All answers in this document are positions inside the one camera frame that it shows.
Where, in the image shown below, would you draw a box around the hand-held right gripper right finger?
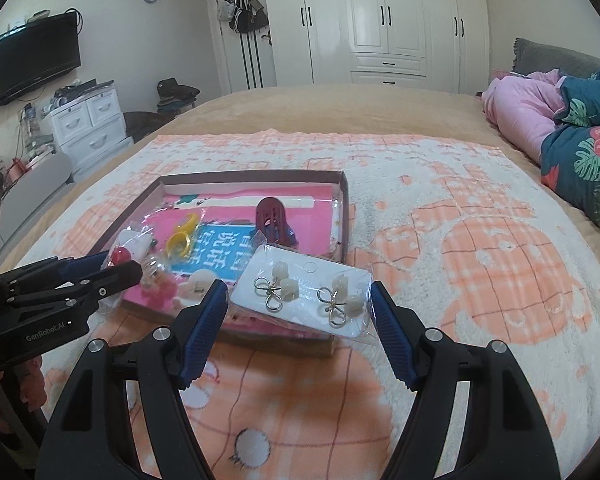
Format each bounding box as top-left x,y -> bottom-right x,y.
369,280 -> 563,480

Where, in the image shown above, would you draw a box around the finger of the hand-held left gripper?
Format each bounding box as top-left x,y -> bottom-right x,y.
7,260 -> 144,311
0,252 -> 110,293

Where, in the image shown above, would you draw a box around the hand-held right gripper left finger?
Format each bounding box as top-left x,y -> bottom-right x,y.
39,279 -> 230,480

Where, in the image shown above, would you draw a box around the red bead earrings packet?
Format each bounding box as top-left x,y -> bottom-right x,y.
105,227 -> 156,281

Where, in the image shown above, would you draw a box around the white claw hair clip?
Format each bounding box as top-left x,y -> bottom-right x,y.
175,270 -> 216,311

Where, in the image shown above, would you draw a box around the yellow hair clip packet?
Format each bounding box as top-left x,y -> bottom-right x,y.
155,210 -> 206,266

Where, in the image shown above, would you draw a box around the butterfly earrings white card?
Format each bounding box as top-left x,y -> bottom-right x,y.
229,244 -> 376,346

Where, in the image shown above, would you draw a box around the dark red hair clip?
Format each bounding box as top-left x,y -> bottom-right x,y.
254,197 -> 301,248

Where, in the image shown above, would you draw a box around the shallow cardboard box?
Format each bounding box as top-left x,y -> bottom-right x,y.
87,170 -> 351,358

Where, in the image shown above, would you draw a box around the person's left hand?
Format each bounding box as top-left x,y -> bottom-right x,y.
0,360 -> 46,423

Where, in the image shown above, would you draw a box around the pink dotted scrunchie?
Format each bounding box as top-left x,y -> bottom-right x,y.
142,255 -> 183,306

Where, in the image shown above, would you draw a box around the grey chair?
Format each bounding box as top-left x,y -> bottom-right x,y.
0,152 -> 73,256

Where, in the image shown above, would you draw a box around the orange white printed blanket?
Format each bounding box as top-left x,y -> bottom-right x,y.
0,130 -> 600,480

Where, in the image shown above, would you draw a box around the white drawer chest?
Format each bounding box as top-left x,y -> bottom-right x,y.
50,80 -> 133,183

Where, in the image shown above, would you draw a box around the pink book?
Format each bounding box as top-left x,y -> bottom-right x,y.
125,190 -> 338,321

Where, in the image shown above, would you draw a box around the cluttered small shelf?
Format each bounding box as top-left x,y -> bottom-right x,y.
17,102 -> 56,166

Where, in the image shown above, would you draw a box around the dark clothing heap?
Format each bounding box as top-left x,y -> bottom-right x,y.
124,111 -> 176,143

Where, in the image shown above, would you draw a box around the pile of folded clothes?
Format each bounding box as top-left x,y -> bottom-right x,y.
156,78 -> 201,111

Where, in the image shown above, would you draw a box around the black television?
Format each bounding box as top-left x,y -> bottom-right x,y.
0,12 -> 82,110

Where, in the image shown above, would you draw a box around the bed with tan bedspread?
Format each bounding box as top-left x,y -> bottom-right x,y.
0,87 -> 600,480

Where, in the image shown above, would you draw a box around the white door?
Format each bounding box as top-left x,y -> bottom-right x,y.
205,0 -> 276,95

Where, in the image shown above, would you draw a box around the pink quilt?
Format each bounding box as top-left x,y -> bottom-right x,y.
480,70 -> 568,161

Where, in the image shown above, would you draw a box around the dark floral quilt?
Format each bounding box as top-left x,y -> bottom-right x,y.
540,62 -> 600,248

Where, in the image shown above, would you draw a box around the black hanging bag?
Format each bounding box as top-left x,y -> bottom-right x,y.
229,0 -> 253,35

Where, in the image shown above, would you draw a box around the bags hanging on door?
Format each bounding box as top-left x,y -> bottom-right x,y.
247,0 -> 270,30

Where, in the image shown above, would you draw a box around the white wardrobe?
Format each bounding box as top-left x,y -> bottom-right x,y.
260,0 -> 491,95

